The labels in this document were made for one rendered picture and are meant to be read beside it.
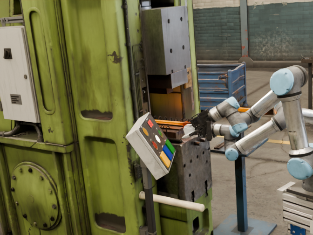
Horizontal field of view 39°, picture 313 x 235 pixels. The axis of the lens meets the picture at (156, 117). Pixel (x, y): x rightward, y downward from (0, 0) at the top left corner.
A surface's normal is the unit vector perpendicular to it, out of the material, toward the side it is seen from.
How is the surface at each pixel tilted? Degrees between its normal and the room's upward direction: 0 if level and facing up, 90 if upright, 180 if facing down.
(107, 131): 90
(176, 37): 90
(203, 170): 90
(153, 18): 90
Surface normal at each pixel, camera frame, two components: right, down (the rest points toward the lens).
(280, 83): -0.73, 0.11
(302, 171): -0.67, 0.37
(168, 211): -0.55, 0.26
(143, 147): -0.15, 0.27
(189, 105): 0.83, 0.07
